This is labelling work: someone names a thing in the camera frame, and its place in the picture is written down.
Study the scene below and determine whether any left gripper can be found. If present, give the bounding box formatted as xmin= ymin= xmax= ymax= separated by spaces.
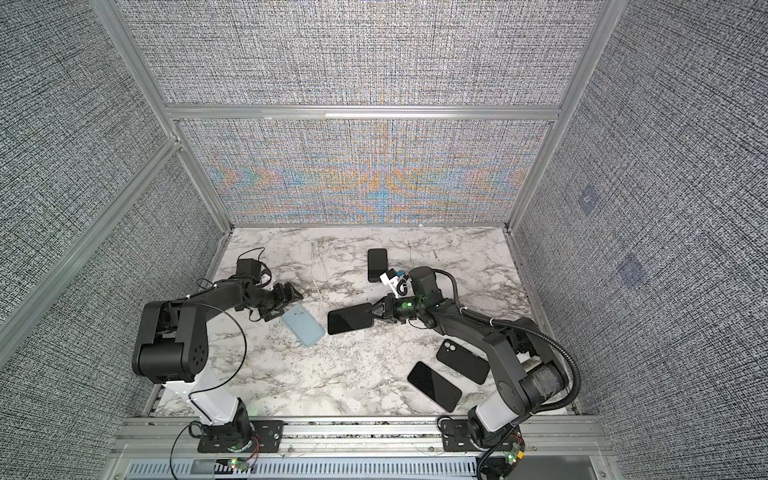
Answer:
xmin=249 ymin=282 xmax=303 ymax=322

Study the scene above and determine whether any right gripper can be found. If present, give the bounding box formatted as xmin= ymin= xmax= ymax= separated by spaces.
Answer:
xmin=365 ymin=294 xmax=427 ymax=323

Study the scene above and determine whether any black smartphone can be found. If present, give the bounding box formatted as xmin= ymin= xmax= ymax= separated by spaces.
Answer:
xmin=327 ymin=303 xmax=375 ymax=335
xmin=407 ymin=361 xmax=462 ymax=413

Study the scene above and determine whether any light blue phone case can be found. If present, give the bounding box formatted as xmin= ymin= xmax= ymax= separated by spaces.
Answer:
xmin=282 ymin=304 xmax=326 ymax=347

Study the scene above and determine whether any black phone case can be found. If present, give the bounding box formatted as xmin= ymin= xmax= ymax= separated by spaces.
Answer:
xmin=367 ymin=248 xmax=389 ymax=283
xmin=436 ymin=340 xmax=490 ymax=385

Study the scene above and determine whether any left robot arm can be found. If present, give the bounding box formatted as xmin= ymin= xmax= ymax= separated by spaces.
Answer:
xmin=132 ymin=277 xmax=303 ymax=452

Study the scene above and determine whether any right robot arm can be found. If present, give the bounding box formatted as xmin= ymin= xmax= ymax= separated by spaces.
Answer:
xmin=374 ymin=266 xmax=582 ymax=449

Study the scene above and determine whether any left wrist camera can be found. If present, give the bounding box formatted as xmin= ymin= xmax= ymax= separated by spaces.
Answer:
xmin=234 ymin=258 xmax=264 ymax=284

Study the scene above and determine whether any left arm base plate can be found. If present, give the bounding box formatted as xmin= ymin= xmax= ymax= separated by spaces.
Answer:
xmin=197 ymin=420 xmax=286 ymax=455

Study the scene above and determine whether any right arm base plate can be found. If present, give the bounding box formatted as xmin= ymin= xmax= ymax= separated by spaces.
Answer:
xmin=436 ymin=416 xmax=524 ymax=452

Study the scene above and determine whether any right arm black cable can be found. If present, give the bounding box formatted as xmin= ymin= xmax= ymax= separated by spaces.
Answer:
xmin=431 ymin=267 xmax=582 ymax=480

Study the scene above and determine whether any aluminium front rail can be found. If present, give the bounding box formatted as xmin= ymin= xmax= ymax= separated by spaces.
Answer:
xmin=101 ymin=415 xmax=623 ymax=479

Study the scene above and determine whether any aluminium frame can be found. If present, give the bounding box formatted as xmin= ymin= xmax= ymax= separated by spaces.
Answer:
xmin=0 ymin=0 xmax=631 ymax=415

